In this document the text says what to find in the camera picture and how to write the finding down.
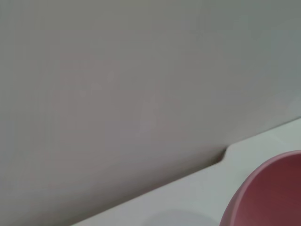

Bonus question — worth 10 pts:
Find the pink plastic bowl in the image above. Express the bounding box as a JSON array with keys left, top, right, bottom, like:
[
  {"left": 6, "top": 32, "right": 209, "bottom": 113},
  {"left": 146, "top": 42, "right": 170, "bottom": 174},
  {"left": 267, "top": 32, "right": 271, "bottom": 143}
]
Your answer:
[{"left": 219, "top": 149, "right": 301, "bottom": 226}]

